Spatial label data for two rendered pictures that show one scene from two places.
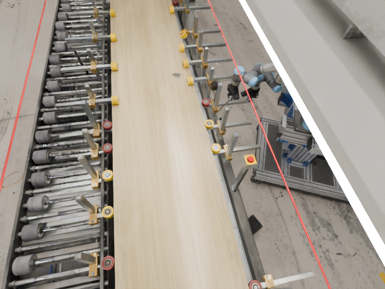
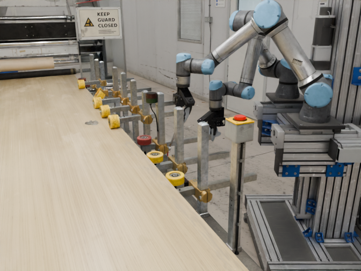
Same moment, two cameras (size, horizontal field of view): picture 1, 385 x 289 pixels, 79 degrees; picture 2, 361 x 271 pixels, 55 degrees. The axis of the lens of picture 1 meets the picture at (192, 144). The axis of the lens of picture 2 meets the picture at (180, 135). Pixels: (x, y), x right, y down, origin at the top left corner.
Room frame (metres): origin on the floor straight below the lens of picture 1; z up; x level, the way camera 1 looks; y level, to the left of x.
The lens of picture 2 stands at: (-0.32, -0.04, 1.56)
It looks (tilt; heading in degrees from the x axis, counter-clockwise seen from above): 20 degrees down; 352
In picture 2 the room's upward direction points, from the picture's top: 1 degrees counter-clockwise
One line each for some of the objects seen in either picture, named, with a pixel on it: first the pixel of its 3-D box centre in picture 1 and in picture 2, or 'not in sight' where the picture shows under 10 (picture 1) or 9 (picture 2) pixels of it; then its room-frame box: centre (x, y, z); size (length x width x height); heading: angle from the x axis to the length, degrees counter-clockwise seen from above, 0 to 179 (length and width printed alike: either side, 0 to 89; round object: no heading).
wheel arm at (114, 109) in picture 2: (208, 61); (140, 106); (2.00, -0.08, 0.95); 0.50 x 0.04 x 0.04; 106
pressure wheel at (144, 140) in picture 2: (205, 105); (144, 145); (1.48, -0.09, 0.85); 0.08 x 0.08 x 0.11
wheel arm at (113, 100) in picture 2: (203, 45); (130, 98); (2.24, -0.02, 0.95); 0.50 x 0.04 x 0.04; 106
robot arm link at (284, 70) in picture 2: not in sight; (288, 70); (1.74, -1.01, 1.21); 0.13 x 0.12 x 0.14; 29
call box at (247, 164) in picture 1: (248, 161); (239, 130); (0.74, -0.38, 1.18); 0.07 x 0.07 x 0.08; 16
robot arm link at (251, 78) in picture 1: (250, 78); (203, 66); (1.41, -0.40, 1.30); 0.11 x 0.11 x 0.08; 62
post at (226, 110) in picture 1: (222, 125); (179, 154); (1.23, -0.25, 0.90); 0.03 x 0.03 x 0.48; 16
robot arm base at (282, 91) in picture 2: not in sight; (287, 88); (1.74, -1.02, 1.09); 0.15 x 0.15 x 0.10
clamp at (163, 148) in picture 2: (213, 106); (159, 146); (1.49, -0.17, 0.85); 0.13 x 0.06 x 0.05; 16
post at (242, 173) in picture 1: (240, 178); (236, 198); (0.74, -0.38, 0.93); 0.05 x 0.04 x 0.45; 16
